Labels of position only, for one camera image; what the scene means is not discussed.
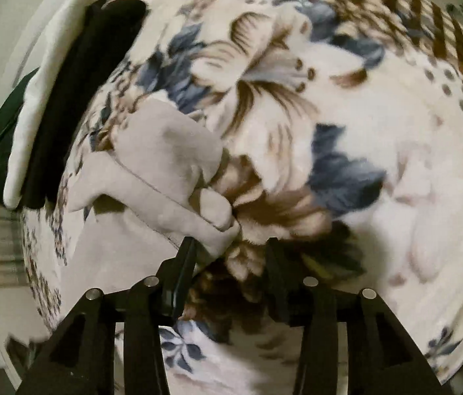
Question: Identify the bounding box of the black folded garment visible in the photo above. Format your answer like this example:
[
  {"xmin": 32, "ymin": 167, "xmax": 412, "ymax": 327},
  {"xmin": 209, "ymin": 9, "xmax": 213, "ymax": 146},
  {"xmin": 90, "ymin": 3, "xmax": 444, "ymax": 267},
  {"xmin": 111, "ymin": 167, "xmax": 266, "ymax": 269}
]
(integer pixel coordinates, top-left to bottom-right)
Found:
[{"xmin": 20, "ymin": 0, "xmax": 147, "ymax": 210}]

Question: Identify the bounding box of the white folded garment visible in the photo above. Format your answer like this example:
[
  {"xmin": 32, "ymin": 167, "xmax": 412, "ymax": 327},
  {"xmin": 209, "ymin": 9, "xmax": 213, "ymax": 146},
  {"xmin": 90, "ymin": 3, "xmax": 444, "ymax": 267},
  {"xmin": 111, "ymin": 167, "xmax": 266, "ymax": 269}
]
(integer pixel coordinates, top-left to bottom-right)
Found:
[{"xmin": 3, "ymin": 0, "xmax": 96, "ymax": 210}]

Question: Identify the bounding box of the beige small garment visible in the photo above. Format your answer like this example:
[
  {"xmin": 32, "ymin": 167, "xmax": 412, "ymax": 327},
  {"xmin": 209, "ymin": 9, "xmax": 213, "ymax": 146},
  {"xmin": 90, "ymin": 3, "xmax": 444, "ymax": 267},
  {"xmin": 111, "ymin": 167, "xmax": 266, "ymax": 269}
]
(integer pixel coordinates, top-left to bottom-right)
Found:
[{"xmin": 66, "ymin": 98, "xmax": 241, "ymax": 264}]

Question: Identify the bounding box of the dark green garment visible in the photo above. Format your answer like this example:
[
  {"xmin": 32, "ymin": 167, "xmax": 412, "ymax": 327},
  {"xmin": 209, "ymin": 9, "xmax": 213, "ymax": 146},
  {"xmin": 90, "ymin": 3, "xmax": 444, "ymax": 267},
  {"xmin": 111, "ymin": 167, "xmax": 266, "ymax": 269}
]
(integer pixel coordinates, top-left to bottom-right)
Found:
[{"xmin": 0, "ymin": 69, "xmax": 38, "ymax": 206}]

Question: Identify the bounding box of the floral fleece blanket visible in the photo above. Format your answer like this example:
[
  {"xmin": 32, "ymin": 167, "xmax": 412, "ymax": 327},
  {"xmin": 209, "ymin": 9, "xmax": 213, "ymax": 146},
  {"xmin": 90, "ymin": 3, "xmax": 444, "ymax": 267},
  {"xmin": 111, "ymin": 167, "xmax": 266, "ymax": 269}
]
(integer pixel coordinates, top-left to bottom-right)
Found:
[{"xmin": 22, "ymin": 0, "xmax": 463, "ymax": 394}]

